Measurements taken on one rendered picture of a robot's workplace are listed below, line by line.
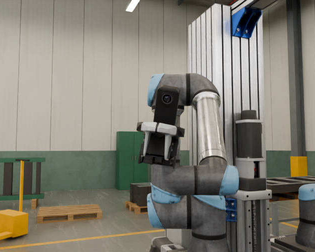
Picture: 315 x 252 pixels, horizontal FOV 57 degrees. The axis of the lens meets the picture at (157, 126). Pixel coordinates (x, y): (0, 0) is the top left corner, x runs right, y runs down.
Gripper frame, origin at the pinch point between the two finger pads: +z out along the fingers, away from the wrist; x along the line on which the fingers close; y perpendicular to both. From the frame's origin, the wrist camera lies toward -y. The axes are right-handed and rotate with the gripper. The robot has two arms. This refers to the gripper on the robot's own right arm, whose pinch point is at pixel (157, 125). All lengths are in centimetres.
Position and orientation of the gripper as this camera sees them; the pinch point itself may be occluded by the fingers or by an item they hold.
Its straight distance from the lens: 46.9
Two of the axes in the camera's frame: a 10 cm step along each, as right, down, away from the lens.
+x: -9.9, -1.3, 0.9
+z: -0.8, -0.7, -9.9
